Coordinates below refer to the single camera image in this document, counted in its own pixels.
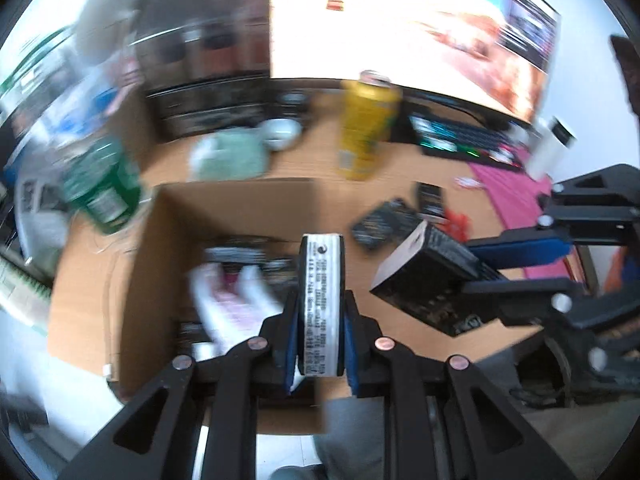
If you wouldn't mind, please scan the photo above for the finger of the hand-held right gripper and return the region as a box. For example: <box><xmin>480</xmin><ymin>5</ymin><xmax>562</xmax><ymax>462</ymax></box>
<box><xmin>459</xmin><ymin>277</ymin><xmax>640</xmax><ymax>393</ymax></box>
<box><xmin>465</xmin><ymin>162</ymin><xmax>640</xmax><ymax>275</ymax></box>

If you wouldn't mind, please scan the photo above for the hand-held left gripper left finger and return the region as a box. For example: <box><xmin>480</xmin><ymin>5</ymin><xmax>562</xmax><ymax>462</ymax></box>
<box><xmin>57</xmin><ymin>294</ymin><xmax>301</xmax><ymax>480</ymax></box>

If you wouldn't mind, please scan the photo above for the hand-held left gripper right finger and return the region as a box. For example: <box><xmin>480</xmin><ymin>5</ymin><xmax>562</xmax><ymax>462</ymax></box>
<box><xmin>342</xmin><ymin>290</ymin><xmax>566</xmax><ymax>480</ymax></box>

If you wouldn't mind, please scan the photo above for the white packet pink print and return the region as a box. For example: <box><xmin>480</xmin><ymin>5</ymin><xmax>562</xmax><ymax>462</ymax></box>
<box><xmin>190</xmin><ymin>260</ymin><xmax>283</xmax><ymax>356</ymax></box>

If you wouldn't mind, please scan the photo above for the pile of black tissue packs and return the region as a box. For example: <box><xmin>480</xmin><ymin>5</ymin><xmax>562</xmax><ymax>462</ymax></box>
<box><xmin>175</xmin><ymin>182</ymin><xmax>446</xmax><ymax>361</ymax></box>

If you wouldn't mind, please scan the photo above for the brown cardboard box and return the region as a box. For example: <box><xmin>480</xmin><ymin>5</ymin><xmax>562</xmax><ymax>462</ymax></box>
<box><xmin>47</xmin><ymin>177</ymin><xmax>351</xmax><ymax>436</ymax></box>

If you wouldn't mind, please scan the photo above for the wooden desktop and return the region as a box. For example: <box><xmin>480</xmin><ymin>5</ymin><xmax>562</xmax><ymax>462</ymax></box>
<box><xmin>50</xmin><ymin>90</ymin><xmax>551</xmax><ymax>361</ymax></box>

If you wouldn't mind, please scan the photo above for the pink desk mat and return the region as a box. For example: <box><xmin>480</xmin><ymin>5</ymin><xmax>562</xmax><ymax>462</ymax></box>
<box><xmin>470</xmin><ymin>147</ymin><xmax>586</xmax><ymax>281</ymax></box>

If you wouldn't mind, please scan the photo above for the red snack packet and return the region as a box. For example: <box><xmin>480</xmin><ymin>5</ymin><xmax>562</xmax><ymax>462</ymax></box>
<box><xmin>445</xmin><ymin>210</ymin><xmax>473</xmax><ymax>241</ymax></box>

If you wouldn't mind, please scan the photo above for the white bottle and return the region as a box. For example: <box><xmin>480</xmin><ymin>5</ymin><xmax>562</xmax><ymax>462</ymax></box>
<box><xmin>526</xmin><ymin>116</ymin><xmax>576</xmax><ymax>181</ymax></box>

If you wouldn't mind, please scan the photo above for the backlit black keyboard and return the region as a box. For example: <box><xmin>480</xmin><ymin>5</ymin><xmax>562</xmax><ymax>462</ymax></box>
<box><xmin>407</xmin><ymin>112</ymin><xmax>521</xmax><ymax>163</ymax></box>

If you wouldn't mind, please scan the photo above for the yellow drink can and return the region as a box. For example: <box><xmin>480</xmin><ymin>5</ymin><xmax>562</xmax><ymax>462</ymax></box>
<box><xmin>337</xmin><ymin>71</ymin><xmax>403</xmax><ymax>182</ymax></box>

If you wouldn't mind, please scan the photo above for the green tissue pack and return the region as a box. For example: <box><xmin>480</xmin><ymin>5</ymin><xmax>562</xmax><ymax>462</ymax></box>
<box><xmin>190</xmin><ymin>129</ymin><xmax>268</xmax><ymax>181</ymax></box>

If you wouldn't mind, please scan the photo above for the small white bowl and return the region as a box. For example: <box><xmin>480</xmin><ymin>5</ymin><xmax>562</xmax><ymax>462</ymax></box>
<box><xmin>260</xmin><ymin>119</ymin><xmax>303</xmax><ymax>152</ymax></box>

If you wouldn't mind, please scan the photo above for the computer monitor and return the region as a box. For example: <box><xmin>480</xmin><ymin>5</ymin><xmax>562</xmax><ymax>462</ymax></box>
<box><xmin>270</xmin><ymin>0</ymin><xmax>561</xmax><ymax>126</ymax></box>

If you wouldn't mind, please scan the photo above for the green label plastic bottle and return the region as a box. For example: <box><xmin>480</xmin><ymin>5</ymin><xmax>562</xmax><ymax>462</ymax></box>
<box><xmin>60</xmin><ymin>135</ymin><xmax>143</xmax><ymax>235</ymax></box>

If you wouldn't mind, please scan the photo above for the black drawer organiser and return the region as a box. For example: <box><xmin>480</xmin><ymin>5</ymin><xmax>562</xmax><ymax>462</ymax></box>
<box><xmin>135</xmin><ymin>0</ymin><xmax>273</xmax><ymax>143</ymax></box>

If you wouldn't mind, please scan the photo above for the white round object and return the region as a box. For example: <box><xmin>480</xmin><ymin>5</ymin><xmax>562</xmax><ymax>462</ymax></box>
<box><xmin>77</xmin><ymin>0</ymin><xmax>153</xmax><ymax>63</ymax></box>

